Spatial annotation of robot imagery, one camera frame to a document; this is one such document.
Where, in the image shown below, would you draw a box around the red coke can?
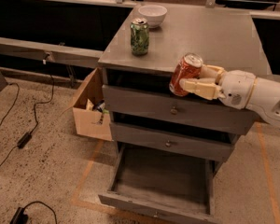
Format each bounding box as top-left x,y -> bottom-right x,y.
169,53 -> 203,96

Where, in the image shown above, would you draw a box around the items inside cardboard box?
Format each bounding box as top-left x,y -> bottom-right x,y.
86,99 -> 109,125

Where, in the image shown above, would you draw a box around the grey drawer cabinet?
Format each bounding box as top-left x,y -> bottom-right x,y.
97,2 -> 273,224

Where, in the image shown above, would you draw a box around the grey metal railing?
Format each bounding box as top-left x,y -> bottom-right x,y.
0,37 -> 103,68

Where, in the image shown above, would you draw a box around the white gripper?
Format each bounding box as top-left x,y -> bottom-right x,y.
179,64 -> 256,109

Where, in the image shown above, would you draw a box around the black power adapter with cable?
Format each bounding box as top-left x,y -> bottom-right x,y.
0,75 -> 55,168

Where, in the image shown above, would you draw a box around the grey top drawer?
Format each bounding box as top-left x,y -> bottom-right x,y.
103,85 -> 259,135

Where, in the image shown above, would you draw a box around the cardboard box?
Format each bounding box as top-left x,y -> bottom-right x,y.
65,68 -> 112,141

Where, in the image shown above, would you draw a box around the black power brick lower left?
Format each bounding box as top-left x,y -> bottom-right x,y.
9,201 -> 57,224

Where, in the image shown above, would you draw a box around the white ceramic bowl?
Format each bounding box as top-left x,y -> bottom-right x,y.
138,5 -> 167,28

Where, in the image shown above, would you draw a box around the green soda can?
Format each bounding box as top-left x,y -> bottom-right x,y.
130,18 -> 149,55

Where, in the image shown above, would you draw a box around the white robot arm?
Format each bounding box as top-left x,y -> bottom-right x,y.
179,65 -> 280,129

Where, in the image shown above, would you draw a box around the grey middle drawer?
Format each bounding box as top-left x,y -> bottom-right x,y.
110,123 -> 234,161

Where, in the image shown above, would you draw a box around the open grey bottom drawer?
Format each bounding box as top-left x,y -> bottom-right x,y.
99,144 -> 221,224

